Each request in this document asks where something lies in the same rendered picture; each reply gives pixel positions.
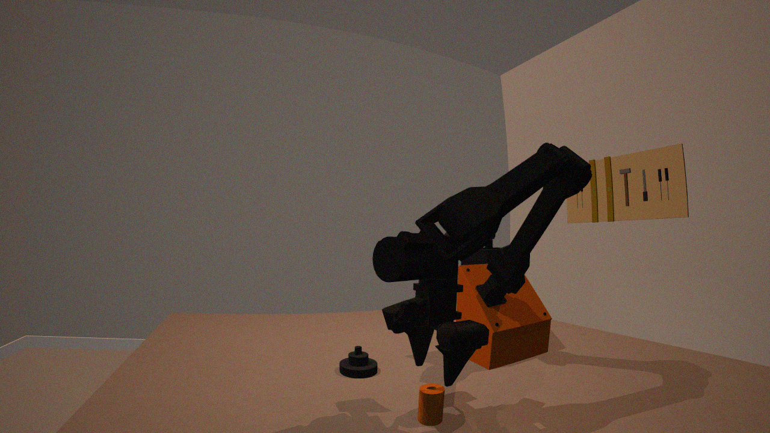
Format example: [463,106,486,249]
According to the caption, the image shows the orange knob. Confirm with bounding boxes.
[417,384,445,426]

